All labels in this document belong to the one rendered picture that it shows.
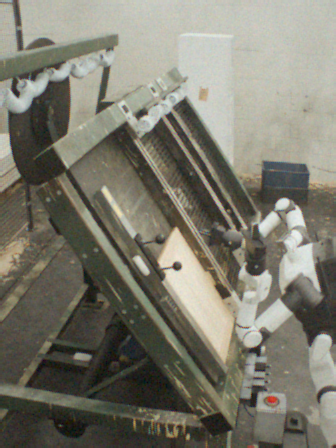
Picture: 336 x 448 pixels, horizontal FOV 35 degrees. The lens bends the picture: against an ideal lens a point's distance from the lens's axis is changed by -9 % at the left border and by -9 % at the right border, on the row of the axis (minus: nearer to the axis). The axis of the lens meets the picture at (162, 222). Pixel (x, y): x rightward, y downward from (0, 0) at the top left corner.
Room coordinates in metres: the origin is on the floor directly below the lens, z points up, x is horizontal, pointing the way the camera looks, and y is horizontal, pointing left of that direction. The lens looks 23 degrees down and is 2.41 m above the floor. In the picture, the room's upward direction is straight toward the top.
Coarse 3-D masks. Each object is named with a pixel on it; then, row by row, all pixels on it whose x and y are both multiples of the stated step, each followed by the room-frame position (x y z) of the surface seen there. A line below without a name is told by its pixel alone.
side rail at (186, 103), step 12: (192, 108) 3.78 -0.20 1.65; (192, 120) 3.78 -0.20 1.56; (204, 132) 3.76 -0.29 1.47; (216, 144) 3.76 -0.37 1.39; (216, 156) 3.75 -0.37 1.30; (228, 168) 3.73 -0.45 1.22; (228, 180) 3.73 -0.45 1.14; (240, 180) 3.77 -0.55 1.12; (240, 192) 3.71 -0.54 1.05; (252, 204) 3.71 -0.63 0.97
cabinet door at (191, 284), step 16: (176, 240) 2.31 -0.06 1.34; (160, 256) 2.10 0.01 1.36; (176, 256) 2.22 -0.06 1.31; (192, 256) 2.35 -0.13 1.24; (176, 272) 2.12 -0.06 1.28; (192, 272) 2.25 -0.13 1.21; (176, 288) 2.03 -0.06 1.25; (192, 288) 2.15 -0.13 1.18; (208, 288) 2.30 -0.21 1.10; (192, 304) 2.06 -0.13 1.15; (208, 304) 2.19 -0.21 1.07; (224, 304) 2.33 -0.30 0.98; (208, 320) 2.09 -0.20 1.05; (224, 320) 2.23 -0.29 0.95; (208, 336) 1.99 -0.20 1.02; (224, 336) 2.12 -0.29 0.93; (224, 352) 2.02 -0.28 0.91
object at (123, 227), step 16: (96, 192) 1.97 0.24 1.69; (112, 208) 1.95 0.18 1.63; (128, 224) 1.98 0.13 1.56; (128, 240) 1.94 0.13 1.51; (144, 256) 1.93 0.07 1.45; (160, 288) 1.91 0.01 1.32; (176, 304) 1.90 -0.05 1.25; (192, 320) 1.92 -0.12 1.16; (192, 336) 1.89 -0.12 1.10; (208, 352) 1.87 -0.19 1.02; (224, 368) 1.87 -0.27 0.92
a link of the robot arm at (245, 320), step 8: (248, 304) 1.82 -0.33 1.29; (256, 304) 1.82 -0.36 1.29; (240, 312) 1.83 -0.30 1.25; (248, 312) 1.81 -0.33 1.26; (240, 320) 1.82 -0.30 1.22; (248, 320) 1.81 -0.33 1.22; (240, 328) 1.82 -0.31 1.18; (248, 328) 1.82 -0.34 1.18; (256, 328) 1.83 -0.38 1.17; (240, 336) 1.81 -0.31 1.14
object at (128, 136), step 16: (128, 112) 2.49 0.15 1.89; (160, 112) 2.45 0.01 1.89; (128, 128) 2.45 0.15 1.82; (128, 144) 2.44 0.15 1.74; (144, 160) 2.43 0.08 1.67; (144, 176) 2.43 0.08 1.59; (160, 176) 2.45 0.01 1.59; (160, 192) 2.41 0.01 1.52; (176, 208) 2.40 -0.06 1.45; (176, 224) 2.40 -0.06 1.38; (192, 224) 2.43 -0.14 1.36; (192, 240) 2.38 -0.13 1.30; (208, 256) 2.37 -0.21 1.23; (208, 272) 2.36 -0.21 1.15; (224, 288) 2.35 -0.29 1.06; (240, 304) 2.36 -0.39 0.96
